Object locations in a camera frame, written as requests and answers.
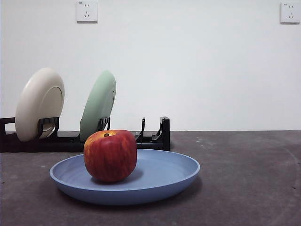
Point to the red apple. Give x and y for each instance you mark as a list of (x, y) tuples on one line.
[(110, 157)]

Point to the blue plate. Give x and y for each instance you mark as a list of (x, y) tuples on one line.
[(164, 174)]

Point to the light green plate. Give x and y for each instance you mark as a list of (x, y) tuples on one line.
[(97, 103)]

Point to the cream plate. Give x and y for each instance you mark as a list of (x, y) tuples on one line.
[(35, 103)]

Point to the black plate rack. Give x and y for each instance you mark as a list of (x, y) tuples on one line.
[(35, 146)]

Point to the white wall socket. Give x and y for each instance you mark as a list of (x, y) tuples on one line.
[(87, 11), (290, 13)]

